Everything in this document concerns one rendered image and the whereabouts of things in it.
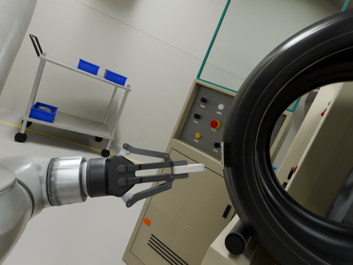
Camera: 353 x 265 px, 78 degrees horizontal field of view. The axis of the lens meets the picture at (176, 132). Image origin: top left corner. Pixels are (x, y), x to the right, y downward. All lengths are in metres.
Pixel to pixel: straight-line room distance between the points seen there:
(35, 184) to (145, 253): 1.21
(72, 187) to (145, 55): 3.36
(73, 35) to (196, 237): 3.24
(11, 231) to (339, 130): 0.84
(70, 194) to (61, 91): 3.42
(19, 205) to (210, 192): 1.00
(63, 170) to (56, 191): 0.04
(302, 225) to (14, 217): 0.69
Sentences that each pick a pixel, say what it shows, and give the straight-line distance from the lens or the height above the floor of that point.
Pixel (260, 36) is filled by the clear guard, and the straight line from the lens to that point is 1.28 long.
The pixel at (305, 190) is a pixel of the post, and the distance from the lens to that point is 0.86.
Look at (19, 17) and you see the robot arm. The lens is 0.40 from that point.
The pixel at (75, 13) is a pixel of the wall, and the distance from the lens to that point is 3.82.
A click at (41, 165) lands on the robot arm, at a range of 0.45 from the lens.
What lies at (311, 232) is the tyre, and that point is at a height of 0.93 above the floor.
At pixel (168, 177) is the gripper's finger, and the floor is 0.99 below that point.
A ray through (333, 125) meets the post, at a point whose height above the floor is 1.25.
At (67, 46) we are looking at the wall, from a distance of 3.79.
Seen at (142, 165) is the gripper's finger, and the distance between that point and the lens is 0.45.
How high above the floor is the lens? 1.15
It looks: 9 degrees down
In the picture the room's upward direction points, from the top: 22 degrees clockwise
